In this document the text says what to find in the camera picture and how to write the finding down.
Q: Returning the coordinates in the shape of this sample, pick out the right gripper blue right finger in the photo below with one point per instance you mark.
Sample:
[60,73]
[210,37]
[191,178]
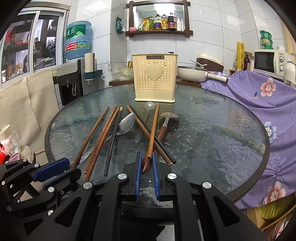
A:
[155,172]

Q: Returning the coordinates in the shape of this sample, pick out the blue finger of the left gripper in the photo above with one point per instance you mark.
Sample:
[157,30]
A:
[50,170]

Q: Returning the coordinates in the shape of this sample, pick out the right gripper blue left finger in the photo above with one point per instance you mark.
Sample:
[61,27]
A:
[138,173]

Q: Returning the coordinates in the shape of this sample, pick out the steel spoon wooden handle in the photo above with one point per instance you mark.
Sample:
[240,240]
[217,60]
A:
[146,162]

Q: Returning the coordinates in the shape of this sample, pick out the large steel spoon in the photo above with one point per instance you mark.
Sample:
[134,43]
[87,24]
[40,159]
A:
[124,126]

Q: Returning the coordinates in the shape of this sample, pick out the clear plastic bag with cup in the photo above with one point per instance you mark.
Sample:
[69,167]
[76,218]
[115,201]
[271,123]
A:
[10,141]

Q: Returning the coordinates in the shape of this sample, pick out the black chopstick gold tip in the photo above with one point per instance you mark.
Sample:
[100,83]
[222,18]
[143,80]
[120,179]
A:
[109,153]

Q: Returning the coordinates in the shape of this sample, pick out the round glass table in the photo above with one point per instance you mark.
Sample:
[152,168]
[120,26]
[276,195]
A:
[214,139]

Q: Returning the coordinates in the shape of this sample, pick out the beige hanging cloth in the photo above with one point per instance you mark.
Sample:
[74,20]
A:
[27,106]

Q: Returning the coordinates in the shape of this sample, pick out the water dispenser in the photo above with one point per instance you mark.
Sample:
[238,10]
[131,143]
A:
[72,83]

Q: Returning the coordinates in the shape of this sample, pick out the cream perforated utensil holder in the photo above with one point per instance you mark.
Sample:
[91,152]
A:
[154,77]

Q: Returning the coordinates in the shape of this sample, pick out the dark wooden counter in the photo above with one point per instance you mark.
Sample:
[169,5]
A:
[180,82]

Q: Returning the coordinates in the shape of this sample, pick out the paper cup stack holder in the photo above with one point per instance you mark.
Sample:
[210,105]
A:
[91,72]

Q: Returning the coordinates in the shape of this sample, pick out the white pan with lid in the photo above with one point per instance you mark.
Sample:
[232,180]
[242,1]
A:
[199,75]

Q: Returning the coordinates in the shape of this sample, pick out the brown white rice cooker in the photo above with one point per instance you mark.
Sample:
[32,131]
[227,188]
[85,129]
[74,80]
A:
[211,63]

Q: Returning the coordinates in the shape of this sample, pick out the purple floral cloth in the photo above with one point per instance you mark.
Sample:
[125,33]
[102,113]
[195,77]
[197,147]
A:
[273,102]

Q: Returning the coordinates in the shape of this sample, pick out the pink small bowl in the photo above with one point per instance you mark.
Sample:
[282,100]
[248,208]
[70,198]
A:
[132,30]

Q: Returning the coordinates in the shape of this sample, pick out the blue water jug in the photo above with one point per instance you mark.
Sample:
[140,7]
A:
[78,40]

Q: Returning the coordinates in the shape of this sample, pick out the green hanging packet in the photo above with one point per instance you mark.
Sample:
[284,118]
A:
[120,29]

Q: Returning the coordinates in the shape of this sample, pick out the yellow snack bag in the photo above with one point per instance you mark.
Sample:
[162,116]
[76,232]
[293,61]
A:
[145,24]

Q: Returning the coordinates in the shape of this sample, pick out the dark soy sauce bottle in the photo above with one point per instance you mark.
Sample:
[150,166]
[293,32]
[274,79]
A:
[172,22]

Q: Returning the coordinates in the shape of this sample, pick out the green bottle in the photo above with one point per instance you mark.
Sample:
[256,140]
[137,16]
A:
[151,23]

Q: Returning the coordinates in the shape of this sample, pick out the brown glass bottle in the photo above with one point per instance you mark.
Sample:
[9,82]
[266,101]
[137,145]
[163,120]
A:
[246,62]

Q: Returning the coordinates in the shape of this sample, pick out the yellow label oil bottle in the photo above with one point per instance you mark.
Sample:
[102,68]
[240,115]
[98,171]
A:
[164,22]

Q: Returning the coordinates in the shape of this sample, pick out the purple label bottle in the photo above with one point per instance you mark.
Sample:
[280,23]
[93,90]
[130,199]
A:
[157,22]

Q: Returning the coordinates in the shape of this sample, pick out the white squeeze bottle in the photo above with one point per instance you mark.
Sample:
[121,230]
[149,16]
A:
[178,24]

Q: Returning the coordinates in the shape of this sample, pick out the yellow foil roll box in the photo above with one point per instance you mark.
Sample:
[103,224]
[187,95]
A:
[240,56]

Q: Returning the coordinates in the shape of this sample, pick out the white microwave oven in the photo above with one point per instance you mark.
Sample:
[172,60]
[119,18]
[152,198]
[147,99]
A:
[271,62]

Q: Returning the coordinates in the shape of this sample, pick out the green instant noodle cups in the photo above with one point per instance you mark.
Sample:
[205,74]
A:
[266,39]

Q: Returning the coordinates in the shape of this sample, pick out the window with metal frame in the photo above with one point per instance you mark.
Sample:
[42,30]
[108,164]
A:
[34,41]

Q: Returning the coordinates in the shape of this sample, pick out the dark wooden wall shelf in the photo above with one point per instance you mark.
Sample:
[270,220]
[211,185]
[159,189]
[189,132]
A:
[187,32]

